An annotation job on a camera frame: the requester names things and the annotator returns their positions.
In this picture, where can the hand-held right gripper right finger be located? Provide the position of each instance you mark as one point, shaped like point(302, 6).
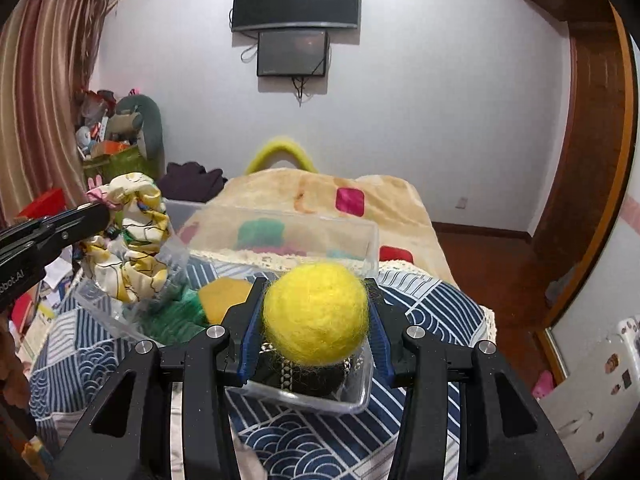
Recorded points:
point(381, 345)

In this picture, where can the red box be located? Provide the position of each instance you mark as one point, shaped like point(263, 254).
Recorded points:
point(45, 205)

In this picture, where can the small black wall monitor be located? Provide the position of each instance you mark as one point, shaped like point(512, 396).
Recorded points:
point(292, 52)

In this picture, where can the orange-yellow felt piece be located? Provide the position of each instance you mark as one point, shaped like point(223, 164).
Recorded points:
point(222, 297)

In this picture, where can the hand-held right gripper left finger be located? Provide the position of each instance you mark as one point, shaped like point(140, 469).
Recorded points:
point(250, 347)

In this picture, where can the dark purple clothing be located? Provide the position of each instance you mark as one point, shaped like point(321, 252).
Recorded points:
point(192, 180)

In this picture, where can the striped brown curtain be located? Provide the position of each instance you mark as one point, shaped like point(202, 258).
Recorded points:
point(40, 85)

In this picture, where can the pile of toys and boxes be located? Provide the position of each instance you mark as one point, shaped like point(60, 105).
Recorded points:
point(100, 135)

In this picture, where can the wooden door frame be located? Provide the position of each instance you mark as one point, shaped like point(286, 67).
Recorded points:
point(595, 160)

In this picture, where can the grey-green long plush toy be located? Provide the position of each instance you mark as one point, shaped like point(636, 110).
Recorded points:
point(150, 125)

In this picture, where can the green felt cloth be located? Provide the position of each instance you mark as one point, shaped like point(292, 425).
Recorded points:
point(170, 317)

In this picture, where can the small clear plastic box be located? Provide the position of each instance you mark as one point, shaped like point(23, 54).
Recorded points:
point(320, 400)

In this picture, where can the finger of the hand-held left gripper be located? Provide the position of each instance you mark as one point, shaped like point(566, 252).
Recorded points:
point(75, 222)

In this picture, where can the yellow felt ball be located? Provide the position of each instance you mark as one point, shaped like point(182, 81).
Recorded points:
point(314, 314)

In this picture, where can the floral fabric scrunchie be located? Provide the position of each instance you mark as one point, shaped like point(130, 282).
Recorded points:
point(142, 210)

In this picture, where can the beige blanket with pink squares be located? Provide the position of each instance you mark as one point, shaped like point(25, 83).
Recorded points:
point(390, 210)

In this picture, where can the clear plastic box with cloths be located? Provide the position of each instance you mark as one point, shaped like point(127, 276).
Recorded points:
point(100, 305)

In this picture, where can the pink slippers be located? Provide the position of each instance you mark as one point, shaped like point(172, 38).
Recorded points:
point(543, 386)

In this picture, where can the large clear plastic box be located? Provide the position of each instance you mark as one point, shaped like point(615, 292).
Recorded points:
point(320, 230)

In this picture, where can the person's left forearm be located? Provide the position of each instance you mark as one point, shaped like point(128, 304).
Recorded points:
point(12, 365)

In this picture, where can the yellow-green plush arc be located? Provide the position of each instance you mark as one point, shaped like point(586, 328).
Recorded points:
point(280, 146)

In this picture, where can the scattered papers and books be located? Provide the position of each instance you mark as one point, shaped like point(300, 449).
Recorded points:
point(47, 295)

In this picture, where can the white appliance with stickers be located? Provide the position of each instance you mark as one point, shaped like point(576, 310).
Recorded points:
point(600, 400)

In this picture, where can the blue wave pattern bed sheet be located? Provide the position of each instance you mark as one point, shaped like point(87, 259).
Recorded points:
point(430, 310)

